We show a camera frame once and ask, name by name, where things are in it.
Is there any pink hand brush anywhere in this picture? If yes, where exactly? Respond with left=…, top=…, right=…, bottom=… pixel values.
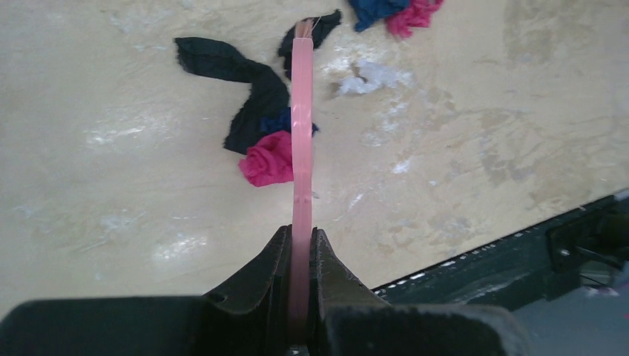
left=288, top=19, right=315, bottom=345

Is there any pink paper scrap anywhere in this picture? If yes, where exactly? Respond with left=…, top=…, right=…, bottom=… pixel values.
left=385, top=0, right=444, bottom=39

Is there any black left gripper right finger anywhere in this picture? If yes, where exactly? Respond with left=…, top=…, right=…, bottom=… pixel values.
left=307, top=228, right=530, bottom=355

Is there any white paper scrap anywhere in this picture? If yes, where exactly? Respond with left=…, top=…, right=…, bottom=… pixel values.
left=335, top=59, right=414, bottom=96

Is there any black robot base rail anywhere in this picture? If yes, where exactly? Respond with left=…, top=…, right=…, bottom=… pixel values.
left=373, top=189, right=628, bottom=310

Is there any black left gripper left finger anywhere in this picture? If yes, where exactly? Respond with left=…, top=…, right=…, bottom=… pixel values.
left=1, top=226, right=292, bottom=355

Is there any dark blue paper scrap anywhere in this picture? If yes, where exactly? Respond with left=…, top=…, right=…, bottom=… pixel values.
left=260, top=107, right=292, bottom=134

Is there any round magenta paper ball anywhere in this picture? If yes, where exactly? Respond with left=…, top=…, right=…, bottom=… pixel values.
left=238, top=131, right=294, bottom=187

